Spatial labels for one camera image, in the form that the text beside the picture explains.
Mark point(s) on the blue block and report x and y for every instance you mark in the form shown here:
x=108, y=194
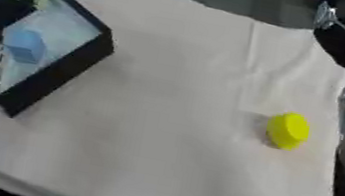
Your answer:
x=26, y=45

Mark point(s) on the yellow round block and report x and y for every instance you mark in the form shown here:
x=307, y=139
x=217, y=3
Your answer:
x=289, y=130

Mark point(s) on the black box white inside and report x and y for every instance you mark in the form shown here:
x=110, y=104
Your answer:
x=71, y=52

